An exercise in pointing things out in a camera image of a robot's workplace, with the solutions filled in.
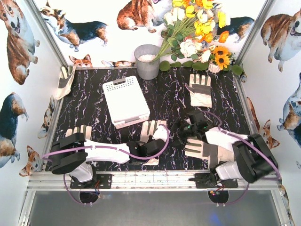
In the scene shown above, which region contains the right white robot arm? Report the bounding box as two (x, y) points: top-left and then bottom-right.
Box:
(170, 110), (281, 183)

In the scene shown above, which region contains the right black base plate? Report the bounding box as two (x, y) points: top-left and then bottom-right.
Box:
(189, 173), (238, 188)

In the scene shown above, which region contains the grey metal bucket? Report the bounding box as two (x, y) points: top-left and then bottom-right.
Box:
(134, 44), (160, 80)

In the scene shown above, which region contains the right front work glove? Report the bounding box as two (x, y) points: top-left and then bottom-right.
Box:
(184, 137), (235, 168)

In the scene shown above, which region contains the artificial flower bouquet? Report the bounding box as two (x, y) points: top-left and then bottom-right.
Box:
(154, 0), (231, 61)

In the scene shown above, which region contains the right back work glove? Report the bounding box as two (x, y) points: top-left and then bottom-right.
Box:
(185, 73), (212, 108)

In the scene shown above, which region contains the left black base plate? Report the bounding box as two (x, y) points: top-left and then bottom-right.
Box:
(70, 174), (112, 189)

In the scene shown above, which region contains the left front work glove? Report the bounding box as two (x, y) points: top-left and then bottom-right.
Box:
(65, 125), (92, 140)

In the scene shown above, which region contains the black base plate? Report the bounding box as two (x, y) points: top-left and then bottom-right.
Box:
(70, 174), (112, 189)
(189, 173), (238, 188)

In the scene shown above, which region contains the left back corner glove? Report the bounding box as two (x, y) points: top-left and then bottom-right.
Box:
(55, 65), (76, 100)

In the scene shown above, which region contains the white work glove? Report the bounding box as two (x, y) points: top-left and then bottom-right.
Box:
(140, 120), (167, 166)

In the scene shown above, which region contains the white perforated storage basket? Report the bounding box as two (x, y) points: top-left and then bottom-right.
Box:
(102, 76), (150, 129)

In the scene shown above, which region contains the front aluminium rail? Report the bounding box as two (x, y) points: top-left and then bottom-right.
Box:
(26, 170), (283, 192)

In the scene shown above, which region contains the small sunflower pot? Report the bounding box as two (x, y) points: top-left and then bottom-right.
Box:
(208, 45), (236, 73)

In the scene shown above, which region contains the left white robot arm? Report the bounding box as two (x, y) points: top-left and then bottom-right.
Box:
(49, 124), (170, 183)

